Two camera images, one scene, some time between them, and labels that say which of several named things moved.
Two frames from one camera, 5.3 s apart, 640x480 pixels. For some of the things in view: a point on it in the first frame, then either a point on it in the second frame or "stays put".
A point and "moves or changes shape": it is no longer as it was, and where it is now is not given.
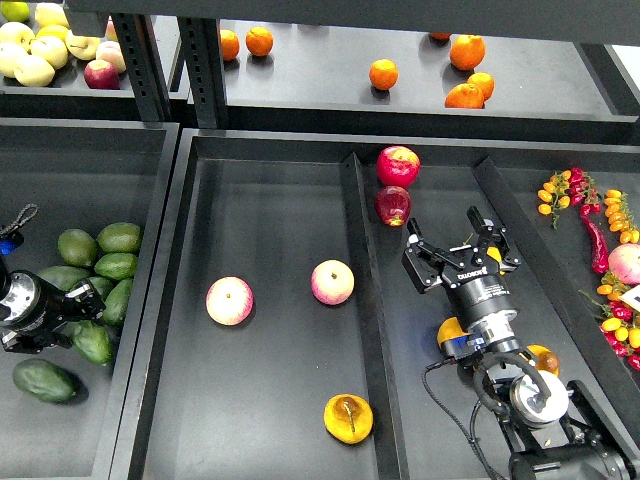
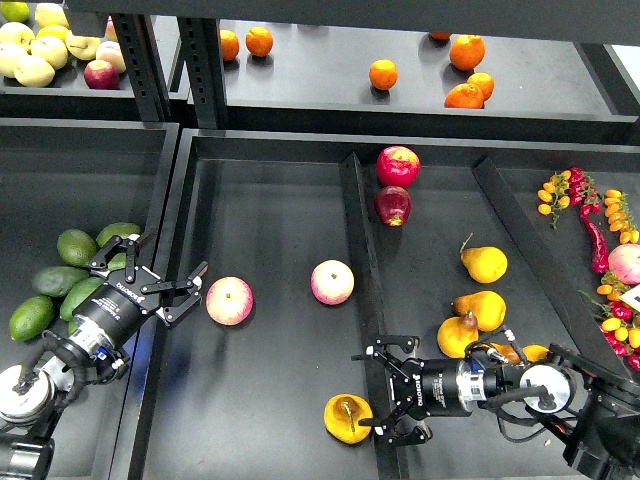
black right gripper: (475, 286) to (430, 384)
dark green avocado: (91, 339) moves or changes shape
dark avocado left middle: (64, 278) stays put
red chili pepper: (600, 249) stays put
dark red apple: (393, 204) stays put
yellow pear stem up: (348, 417) stays put
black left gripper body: (60, 308) to (119, 305)
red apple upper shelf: (101, 74) stays put
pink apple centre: (332, 282) stays put
